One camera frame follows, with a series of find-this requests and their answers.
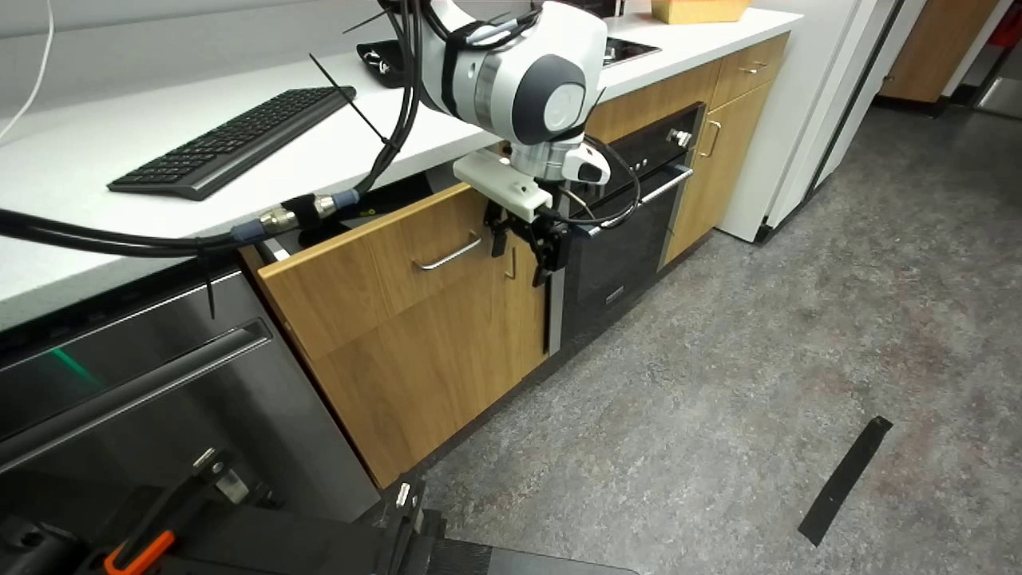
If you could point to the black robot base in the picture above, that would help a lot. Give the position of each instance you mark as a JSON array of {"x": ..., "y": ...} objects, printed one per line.
[{"x": 69, "y": 528}]

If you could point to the black keyboard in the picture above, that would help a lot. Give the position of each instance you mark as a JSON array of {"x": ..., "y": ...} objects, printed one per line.
[{"x": 214, "y": 159}]

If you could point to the stainless steel dishwasher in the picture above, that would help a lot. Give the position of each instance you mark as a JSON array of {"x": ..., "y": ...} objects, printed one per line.
[{"x": 140, "y": 381}]

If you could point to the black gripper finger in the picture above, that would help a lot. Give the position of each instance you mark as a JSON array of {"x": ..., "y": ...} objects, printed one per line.
[{"x": 550, "y": 299}]

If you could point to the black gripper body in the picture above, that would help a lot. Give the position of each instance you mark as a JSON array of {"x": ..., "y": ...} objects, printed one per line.
[{"x": 547, "y": 233}]

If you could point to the black strip on floor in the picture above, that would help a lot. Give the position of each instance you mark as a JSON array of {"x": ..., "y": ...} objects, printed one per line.
[{"x": 842, "y": 479}]

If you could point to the wooden lower cabinet door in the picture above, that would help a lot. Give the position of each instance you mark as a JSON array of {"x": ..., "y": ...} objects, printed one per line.
[{"x": 407, "y": 383}]

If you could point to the wooden box on counter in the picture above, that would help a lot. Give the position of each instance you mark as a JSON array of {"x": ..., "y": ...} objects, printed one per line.
[{"x": 699, "y": 12}]

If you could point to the silver drawer handle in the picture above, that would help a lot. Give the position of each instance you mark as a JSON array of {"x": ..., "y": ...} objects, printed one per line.
[{"x": 450, "y": 257}]

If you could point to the orange black clamp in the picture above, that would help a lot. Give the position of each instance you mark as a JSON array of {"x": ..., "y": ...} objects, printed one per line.
[{"x": 212, "y": 478}]

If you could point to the wooden drawer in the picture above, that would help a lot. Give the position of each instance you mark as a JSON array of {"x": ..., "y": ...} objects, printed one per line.
[{"x": 364, "y": 277}]

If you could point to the white refrigerator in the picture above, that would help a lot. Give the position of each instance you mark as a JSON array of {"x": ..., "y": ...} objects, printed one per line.
[{"x": 829, "y": 75}]

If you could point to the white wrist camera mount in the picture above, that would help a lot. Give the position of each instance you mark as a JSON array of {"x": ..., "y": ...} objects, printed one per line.
[{"x": 504, "y": 182}]

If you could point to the black induction cooktop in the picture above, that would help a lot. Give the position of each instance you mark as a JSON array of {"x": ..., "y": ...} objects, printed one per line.
[{"x": 624, "y": 50}]

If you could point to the wooden cabinet right of oven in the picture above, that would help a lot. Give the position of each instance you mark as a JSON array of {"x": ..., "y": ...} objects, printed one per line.
[{"x": 734, "y": 93}]

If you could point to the black built-in oven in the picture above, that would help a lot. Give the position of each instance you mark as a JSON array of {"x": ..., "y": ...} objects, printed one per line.
[{"x": 634, "y": 211}]

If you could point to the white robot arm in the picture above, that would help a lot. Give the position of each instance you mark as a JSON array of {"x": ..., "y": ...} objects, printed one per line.
[{"x": 529, "y": 82}]

